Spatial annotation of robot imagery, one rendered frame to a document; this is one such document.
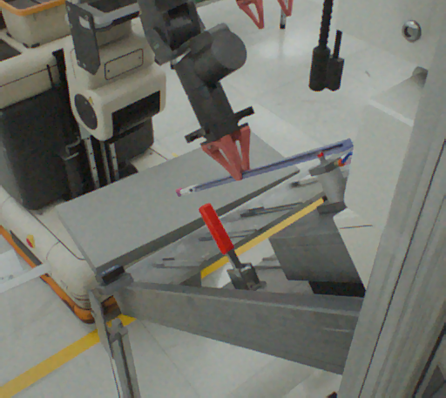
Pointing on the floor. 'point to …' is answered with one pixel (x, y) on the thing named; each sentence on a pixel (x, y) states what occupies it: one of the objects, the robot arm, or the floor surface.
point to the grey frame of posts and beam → (435, 82)
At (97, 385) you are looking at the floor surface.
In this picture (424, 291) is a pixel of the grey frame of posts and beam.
